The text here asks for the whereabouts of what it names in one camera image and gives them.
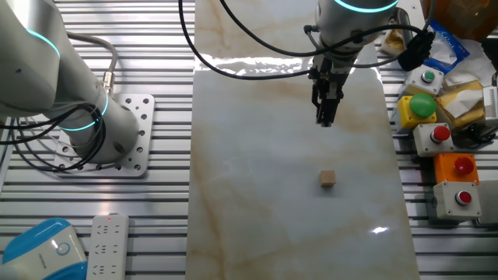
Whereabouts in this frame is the white box red mushroom button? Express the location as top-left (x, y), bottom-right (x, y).
top-left (412, 122), bottom-right (455, 158)

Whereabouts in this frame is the marble pattern board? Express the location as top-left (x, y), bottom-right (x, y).
top-left (184, 0), bottom-right (422, 280)

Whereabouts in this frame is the yellow tissue pack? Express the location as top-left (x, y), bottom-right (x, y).
top-left (434, 79), bottom-right (486, 132)

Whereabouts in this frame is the grey cable with metal connector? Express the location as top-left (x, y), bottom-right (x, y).
top-left (65, 31), bottom-right (119, 96)

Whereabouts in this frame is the long black looping cable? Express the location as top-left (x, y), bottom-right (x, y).
top-left (177, 0), bottom-right (314, 82)

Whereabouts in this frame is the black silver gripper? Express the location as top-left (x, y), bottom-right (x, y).
top-left (309, 54), bottom-right (356, 128)

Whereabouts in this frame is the small yellowish packet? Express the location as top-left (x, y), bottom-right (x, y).
top-left (380, 28), bottom-right (408, 56)

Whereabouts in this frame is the thin black base cable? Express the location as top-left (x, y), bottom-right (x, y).
top-left (10, 111), bottom-right (107, 173)
top-left (0, 103), bottom-right (99, 146)

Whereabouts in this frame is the white vented device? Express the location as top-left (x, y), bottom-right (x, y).
top-left (482, 85), bottom-right (498, 130)

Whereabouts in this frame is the yellow box green mushroom button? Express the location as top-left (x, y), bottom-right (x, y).
top-left (396, 93), bottom-right (438, 130)

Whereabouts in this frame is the grey box red button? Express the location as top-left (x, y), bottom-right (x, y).
top-left (432, 180), bottom-right (482, 222)

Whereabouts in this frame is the black camera cable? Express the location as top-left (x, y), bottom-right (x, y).
top-left (219, 0), bottom-right (429, 58)

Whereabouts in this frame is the thin grey wrist cable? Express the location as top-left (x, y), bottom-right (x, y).
top-left (422, 0), bottom-right (438, 33)

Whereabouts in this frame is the orange box red button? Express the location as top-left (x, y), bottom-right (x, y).
top-left (433, 152), bottom-right (481, 186)

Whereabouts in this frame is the blue and white device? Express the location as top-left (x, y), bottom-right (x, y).
top-left (0, 217), bottom-right (89, 280)

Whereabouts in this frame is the blue tissue pack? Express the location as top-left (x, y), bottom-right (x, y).
top-left (422, 19), bottom-right (471, 75)

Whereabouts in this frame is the plain grey box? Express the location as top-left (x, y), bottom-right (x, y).
top-left (475, 179), bottom-right (498, 226)

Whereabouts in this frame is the brown translucent bag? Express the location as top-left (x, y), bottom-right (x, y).
top-left (419, 0), bottom-right (498, 43)

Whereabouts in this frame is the white crumpled paper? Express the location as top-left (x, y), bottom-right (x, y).
top-left (442, 37), bottom-right (498, 89)

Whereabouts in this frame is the small wooden cube block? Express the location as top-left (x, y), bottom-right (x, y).
top-left (318, 169), bottom-right (337, 188)

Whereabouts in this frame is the silver robot mounting plate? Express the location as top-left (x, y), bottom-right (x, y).
top-left (53, 93), bottom-right (156, 180)

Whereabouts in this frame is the white power strip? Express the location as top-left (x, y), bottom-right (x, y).
top-left (86, 213), bottom-right (131, 280)

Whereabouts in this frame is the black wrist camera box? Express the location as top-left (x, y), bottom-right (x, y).
top-left (396, 30), bottom-right (436, 73)

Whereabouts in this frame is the white box small green button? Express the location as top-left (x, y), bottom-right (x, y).
top-left (404, 64), bottom-right (445, 97)

